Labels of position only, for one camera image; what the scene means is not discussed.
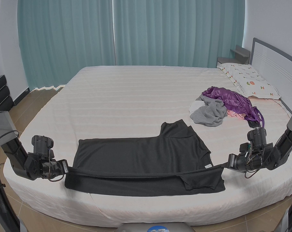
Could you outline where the grey bedside table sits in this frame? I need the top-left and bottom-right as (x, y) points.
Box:
(217, 44), (251, 65)

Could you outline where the bed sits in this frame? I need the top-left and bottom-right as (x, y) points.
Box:
(2, 37), (292, 228)

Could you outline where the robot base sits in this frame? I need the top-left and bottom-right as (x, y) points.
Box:
(117, 222), (195, 232)

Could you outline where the grey garment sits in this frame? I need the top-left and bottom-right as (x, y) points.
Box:
(190, 98), (228, 127)

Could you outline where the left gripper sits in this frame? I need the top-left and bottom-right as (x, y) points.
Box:
(52, 160), (69, 177)

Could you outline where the white garment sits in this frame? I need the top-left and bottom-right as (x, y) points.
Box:
(189, 100), (205, 113)

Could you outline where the pink garment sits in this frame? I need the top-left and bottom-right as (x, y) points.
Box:
(227, 109), (248, 119)

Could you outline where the black T-shirt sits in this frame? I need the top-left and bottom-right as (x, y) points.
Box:
(64, 119), (229, 197)

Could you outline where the blue-green curtain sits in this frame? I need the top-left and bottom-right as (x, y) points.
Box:
(114, 0), (245, 68)
(17, 0), (117, 90)

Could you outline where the black cable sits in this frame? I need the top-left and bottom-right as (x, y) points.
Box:
(0, 130), (20, 146)

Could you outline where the purple satin garment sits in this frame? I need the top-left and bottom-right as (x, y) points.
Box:
(201, 87), (265, 127)

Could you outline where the white printed pillow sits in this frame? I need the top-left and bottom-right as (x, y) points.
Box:
(217, 62), (282, 99)

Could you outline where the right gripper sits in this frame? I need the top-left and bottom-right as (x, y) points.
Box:
(228, 154), (249, 172)

